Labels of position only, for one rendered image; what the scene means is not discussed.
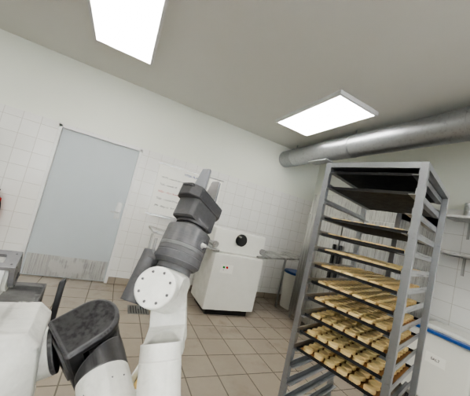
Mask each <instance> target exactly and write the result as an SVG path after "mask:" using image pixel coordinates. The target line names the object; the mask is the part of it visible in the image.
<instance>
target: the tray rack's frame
mask: <svg viewBox="0 0 470 396"><path fill-rule="evenodd" d="M420 167H421V162H359V163H332V166H331V168H332V169H333V170H335V171H344V172H388V173H418V174H419V169H420ZM428 180H429V181H430V182H431V184H432V186H433V187H434V189H435V190H436V192H437V193H438V194H439V195H440V197H441V198H442V203H441V207H440V212H439V220H438V225H437V230H436V235H435V243H434V248H433V253H432V258H431V267H430V271H429V276H428V285H427V290H426V295H425V300H424V308H423V313H422V318H421V323H420V331H419V336H418V340H417V349H416V354H415V359H414V364H413V372H412V377H411V382H410V387H409V396H416V394H417V386H418V381H419V376H420V367H421V362H422V357H423V352H424V344H425V339H426V334H427V329H428V320H429V315H430V311H431V302H432V297H433V292H434V287H435V279H436V274H437V269H438V264H439V255H440V250H441V245H442V236H443V232H444V227H445V222H446V213H447V208H448V203H449V198H450V195H449V193H448V192H447V190H446V188H445V186H444V185H443V183H442V181H441V180H440V178H439V176H438V175H437V173H436V172H435V169H434V167H433V166H432V165H431V168H430V173H429V178H428ZM365 214H366V209H365V208H363V207H362V209H361V213H360V215H361V216H363V217H365ZM401 217H402V214H400V213H397V215H396V219H395V227H394V228H399V226H400V222H401ZM361 238H362V233H358V232H356V237H355V239H358V240H361ZM396 244H397V240H394V239H392V241H391V247H395V248H396ZM358 251H359V245H356V244H354V248H353V252H352V253H356V254H358ZM394 257H395V253H391V252H390V253H389V257H388V262H389V263H393V261H394ZM385 277H391V271H387V270H386V274H385Z"/></svg>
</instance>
